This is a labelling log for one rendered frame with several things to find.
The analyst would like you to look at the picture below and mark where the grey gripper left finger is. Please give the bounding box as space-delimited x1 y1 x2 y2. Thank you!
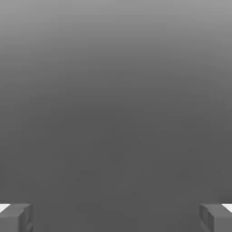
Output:
0 203 34 232

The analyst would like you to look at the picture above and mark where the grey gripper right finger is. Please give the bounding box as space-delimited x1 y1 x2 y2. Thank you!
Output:
198 203 232 232

